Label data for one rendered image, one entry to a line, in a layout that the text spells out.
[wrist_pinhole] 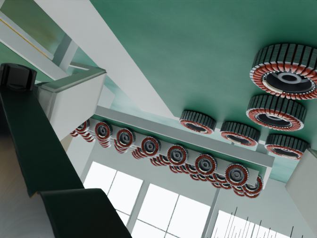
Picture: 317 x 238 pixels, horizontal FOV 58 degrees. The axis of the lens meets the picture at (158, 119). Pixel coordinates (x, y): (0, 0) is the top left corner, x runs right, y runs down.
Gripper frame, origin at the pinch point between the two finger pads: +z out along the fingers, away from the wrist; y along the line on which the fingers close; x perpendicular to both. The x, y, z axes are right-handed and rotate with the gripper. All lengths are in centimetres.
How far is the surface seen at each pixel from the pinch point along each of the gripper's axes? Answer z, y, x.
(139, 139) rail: 136, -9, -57
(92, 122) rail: 147, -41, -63
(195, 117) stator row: 64, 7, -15
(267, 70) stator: 25.9, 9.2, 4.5
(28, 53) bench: 79, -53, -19
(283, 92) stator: 30.3, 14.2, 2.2
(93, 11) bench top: 36.2, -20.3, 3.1
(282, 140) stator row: 56, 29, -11
